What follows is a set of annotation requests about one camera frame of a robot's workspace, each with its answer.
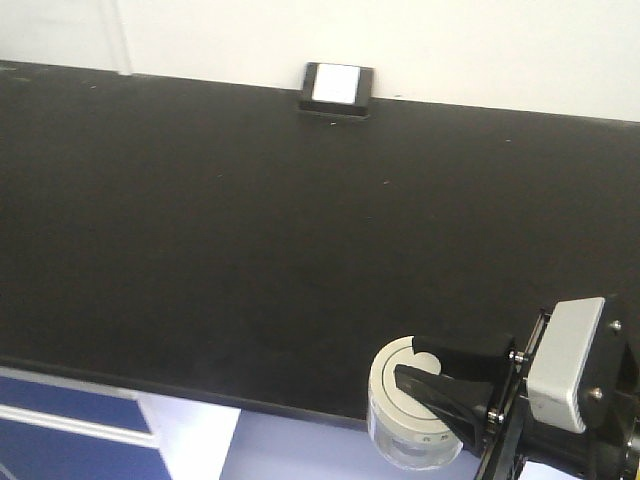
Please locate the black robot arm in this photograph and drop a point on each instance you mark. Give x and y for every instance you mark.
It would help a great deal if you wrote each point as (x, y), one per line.
(608, 451)

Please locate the blue lab bench cabinet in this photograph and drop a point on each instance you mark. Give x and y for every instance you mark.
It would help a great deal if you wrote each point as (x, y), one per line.
(85, 431)

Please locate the black bench power socket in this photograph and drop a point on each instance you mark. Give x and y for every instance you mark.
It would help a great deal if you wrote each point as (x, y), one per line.
(336, 90)

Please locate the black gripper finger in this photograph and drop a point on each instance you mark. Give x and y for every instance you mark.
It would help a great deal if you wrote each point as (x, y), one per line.
(460, 404)
(481, 358)

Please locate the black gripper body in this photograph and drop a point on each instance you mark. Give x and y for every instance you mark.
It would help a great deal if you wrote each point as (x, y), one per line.
(507, 440)

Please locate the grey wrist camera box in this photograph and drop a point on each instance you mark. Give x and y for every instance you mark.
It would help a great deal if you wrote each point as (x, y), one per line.
(574, 369)

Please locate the glass jar with white lid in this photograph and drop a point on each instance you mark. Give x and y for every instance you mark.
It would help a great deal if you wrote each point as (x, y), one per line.
(406, 433)

